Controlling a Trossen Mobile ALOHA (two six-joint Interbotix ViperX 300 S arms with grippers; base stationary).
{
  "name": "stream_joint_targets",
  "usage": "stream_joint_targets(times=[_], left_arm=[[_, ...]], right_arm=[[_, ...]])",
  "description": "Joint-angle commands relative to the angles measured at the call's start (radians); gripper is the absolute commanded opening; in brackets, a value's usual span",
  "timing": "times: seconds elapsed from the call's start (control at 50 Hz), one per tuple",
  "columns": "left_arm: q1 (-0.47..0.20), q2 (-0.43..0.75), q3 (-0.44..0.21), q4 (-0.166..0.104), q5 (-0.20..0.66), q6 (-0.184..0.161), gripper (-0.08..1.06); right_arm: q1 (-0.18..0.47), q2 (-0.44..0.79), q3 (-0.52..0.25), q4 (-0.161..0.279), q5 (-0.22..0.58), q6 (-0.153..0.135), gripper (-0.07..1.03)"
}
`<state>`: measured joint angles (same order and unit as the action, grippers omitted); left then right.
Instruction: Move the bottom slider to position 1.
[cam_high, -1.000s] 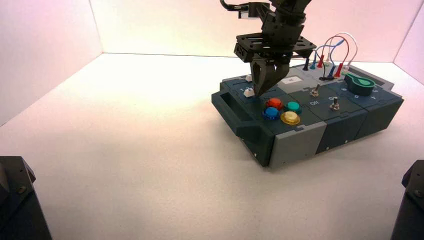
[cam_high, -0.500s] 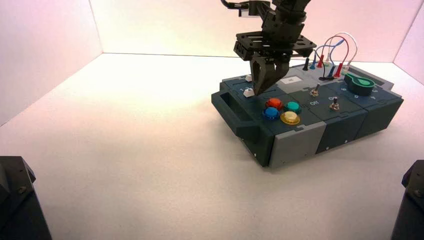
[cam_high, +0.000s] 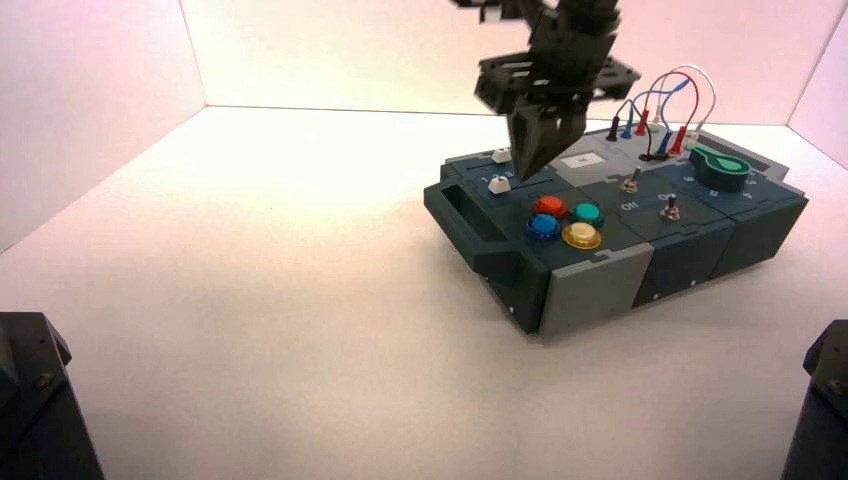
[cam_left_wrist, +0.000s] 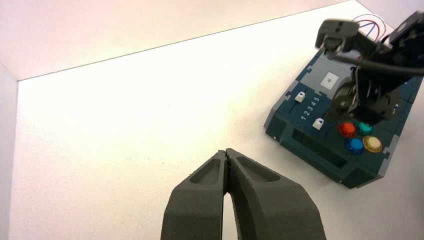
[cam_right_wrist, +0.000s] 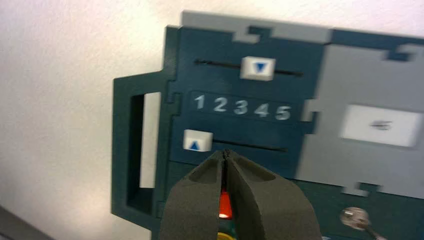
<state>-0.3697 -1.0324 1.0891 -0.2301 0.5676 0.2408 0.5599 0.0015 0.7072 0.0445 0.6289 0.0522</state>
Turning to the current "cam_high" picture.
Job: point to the white display screen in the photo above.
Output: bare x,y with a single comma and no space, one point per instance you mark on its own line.
582,160

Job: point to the dark lever toggle switch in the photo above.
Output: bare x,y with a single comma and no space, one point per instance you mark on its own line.
670,210

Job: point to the silver metal toggle switch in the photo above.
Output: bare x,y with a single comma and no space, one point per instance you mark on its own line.
632,183

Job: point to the yellow round push button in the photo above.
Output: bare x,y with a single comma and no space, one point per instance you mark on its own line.
582,236

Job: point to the green round push button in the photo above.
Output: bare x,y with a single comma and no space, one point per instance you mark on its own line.
587,214

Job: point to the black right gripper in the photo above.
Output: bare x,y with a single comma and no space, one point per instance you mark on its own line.
563,73

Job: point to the teal and grey task box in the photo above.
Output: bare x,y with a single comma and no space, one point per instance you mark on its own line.
596,278

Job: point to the green rotary knob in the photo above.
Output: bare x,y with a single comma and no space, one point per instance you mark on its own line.
719,171

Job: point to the red round push button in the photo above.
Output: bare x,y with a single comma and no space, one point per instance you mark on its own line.
550,206

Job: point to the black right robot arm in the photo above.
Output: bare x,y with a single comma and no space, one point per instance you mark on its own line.
523,5

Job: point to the white slider knob down arrow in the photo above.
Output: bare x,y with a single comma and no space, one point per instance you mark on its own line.
502,156

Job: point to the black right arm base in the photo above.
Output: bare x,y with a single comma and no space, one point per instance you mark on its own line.
821,411

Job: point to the white slider knob up arrow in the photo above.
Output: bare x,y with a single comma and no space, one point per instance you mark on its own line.
499,186

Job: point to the blue round push button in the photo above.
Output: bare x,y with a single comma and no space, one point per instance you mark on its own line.
543,227

